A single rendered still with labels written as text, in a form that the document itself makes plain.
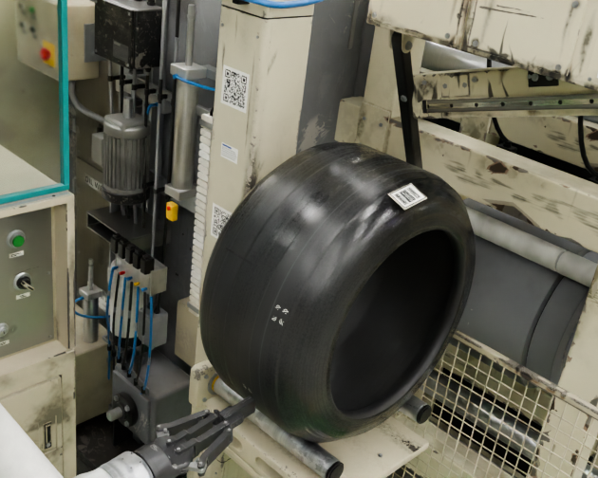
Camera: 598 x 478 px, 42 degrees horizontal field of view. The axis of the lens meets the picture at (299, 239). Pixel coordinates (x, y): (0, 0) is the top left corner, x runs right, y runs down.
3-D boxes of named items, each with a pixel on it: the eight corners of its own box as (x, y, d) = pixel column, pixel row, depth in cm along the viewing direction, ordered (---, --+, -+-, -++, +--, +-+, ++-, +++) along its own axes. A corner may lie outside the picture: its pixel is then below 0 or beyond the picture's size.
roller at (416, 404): (318, 331, 186) (309, 347, 187) (308, 329, 183) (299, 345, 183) (435, 406, 165) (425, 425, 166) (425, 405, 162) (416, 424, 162)
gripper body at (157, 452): (156, 471, 121) (203, 442, 127) (125, 442, 126) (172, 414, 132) (158, 505, 125) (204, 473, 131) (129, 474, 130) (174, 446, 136)
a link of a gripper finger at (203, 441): (172, 448, 128) (177, 452, 127) (226, 415, 134) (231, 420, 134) (174, 464, 130) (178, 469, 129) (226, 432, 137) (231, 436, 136)
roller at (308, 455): (229, 372, 167) (220, 390, 168) (214, 370, 164) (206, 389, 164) (348, 463, 147) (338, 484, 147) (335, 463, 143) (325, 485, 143)
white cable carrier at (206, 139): (188, 310, 179) (201, 113, 159) (205, 304, 183) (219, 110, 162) (199, 319, 177) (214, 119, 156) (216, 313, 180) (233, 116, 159)
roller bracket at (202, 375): (187, 403, 166) (190, 365, 161) (315, 342, 192) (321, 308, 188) (196, 411, 164) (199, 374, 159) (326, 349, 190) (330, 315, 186)
